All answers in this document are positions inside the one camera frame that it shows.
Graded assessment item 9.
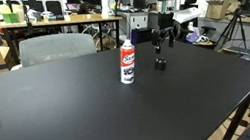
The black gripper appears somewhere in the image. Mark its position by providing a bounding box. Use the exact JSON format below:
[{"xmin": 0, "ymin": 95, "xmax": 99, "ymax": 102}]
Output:
[{"xmin": 147, "ymin": 10, "xmax": 186, "ymax": 55}]

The black round lid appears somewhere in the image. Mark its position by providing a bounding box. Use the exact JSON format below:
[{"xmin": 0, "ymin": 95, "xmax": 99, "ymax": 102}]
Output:
[{"xmin": 153, "ymin": 56, "xmax": 169, "ymax": 73}]

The red white spray can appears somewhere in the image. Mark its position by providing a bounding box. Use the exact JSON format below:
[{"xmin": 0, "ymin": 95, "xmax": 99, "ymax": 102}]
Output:
[{"xmin": 113, "ymin": 37, "xmax": 141, "ymax": 86}]

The white bottle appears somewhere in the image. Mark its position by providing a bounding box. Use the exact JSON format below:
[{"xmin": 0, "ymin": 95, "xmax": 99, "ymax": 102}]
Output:
[{"xmin": 186, "ymin": 21, "xmax": 196, "ymax": 34}]

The white drawer cabinet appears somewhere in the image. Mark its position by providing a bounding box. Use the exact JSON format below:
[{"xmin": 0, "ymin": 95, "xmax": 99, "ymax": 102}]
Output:
[{"xmin": 127, "ymin": 9, "xmax": 152, "ymax": 32}]

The brown cardboard box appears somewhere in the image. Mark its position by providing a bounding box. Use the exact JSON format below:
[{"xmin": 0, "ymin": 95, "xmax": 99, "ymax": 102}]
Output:
[{"xmin": 147, "ymin": 2, "xmax": 159, "ymax": 13}]

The small black monitor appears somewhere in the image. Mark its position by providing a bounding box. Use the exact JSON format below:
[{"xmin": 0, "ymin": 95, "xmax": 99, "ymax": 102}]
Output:
[{"xmin": 132, "ymin": 0, "xmax": 150, "ymax": 11}]

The black office chair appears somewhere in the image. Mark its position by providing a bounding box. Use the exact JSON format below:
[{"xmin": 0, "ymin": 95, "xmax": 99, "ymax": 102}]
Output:
[{"xmin": 169, "ymin": 0, "xmax": 220, "ymax": 53}]

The open cardboard box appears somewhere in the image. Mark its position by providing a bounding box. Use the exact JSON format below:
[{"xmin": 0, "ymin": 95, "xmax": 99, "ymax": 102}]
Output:
[{"xmin": 203, "ymin": 0, "xmax": 245, "ymax": 24}]

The tall black tripod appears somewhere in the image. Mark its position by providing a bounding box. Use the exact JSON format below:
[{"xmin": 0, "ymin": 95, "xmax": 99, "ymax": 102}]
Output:
[{"xmin": 211, "ymin": 7, "xmax": 250, "ymax": 55}]

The long wooden desk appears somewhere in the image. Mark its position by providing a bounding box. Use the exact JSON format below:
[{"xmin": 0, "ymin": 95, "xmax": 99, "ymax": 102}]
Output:
[{"xmin": 0, "ymin": 3, "xmax": 129, "ymax": 68}]

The open laptop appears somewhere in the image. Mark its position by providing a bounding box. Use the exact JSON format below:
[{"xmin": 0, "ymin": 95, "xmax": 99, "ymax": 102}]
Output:
[{"xmin": 65, "ymin": 0, "xmax": 82, "ymax": 14}]

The grey office chair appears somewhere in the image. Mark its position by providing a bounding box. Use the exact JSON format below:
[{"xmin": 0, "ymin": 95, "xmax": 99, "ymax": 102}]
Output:
[{"xmin": 6, "ymin": 27, "xmax": 99, "ymax": 71}]

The black table leg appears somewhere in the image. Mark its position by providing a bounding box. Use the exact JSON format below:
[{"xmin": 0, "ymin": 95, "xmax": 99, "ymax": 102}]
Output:
[{"xmin": 212, "ymin": 92, "xmax": 250, "ymax": 140}]

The white cabinet with black panels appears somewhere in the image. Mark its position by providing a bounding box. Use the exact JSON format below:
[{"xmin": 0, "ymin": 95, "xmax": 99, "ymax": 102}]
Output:
[{"xmin": 0, "ymin": 0, "xmax": 65, "ymax": 27}]

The green box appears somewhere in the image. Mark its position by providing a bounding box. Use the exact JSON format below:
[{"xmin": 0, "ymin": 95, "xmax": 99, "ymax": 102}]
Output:
[{"xmin": 1, "ymin": 10, "xmax": 20, "ymax": 25}]

